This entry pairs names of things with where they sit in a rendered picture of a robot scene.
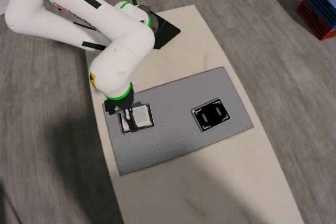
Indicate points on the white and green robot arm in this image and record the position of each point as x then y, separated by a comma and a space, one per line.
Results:
121, 36

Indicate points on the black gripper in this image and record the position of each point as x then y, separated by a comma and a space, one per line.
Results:
129, 115

